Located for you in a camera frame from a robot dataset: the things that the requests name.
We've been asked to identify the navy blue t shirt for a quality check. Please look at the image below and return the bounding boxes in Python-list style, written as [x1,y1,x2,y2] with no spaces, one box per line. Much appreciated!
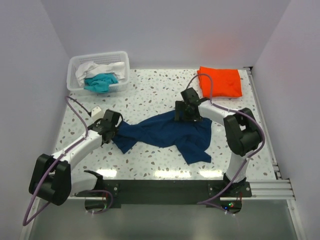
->
[112,110,212,165]

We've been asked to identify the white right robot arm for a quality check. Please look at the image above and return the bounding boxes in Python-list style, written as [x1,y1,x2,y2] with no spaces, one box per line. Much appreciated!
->
[174,87,266,197]

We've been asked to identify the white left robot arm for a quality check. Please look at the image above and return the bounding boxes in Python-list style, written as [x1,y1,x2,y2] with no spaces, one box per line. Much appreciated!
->
[28,109,123,206]

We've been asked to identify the teal crumpled t shirt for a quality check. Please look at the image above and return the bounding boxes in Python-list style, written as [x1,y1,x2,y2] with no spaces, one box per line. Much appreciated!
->
[84,73,118,94]

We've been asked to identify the orange folded t shirt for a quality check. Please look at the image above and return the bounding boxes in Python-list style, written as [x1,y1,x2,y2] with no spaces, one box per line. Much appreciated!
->
[197,66,243,98]

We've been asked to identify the white plastic basket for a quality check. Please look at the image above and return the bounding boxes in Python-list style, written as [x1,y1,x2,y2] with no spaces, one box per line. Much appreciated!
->
[66,51,130,95]

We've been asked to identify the white crumpled t shirt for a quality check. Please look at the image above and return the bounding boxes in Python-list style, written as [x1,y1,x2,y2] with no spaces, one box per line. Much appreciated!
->
[75,61,126,87]

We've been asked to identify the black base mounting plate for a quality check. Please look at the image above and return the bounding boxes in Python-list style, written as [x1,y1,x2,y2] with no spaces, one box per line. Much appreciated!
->
[74,179,252,215]

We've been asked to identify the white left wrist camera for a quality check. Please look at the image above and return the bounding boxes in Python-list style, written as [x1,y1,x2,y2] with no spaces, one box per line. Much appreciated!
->
[90,106,104,120]

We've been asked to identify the right side aluminium rail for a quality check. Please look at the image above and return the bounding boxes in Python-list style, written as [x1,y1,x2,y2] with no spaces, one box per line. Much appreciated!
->
[243,66,297,201]

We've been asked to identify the aluminium frame rail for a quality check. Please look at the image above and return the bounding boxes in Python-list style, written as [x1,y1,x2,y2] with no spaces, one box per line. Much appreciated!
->
[247,177,297,201]

